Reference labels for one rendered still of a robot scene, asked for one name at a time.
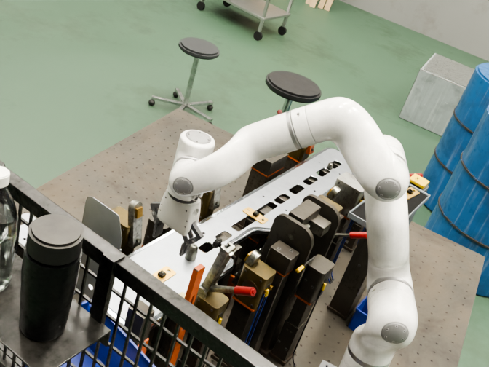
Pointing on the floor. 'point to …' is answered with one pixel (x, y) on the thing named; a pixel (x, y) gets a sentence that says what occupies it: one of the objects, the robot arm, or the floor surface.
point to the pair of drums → (463, 175)
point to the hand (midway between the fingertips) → (170, 241)
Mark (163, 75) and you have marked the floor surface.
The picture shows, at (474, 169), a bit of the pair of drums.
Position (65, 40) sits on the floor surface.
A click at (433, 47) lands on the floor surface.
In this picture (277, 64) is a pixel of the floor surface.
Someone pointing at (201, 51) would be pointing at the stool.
